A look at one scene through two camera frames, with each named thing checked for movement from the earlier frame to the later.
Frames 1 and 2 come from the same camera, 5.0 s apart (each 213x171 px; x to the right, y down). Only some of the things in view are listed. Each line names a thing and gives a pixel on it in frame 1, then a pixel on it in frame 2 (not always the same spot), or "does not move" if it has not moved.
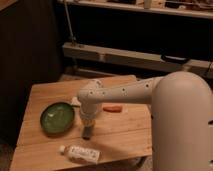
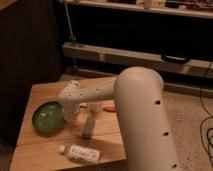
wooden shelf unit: x=136 y=40 does not move
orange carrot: x=113 y=109 does not move
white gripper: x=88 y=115 to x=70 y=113
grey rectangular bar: x=87 y=131 does not move
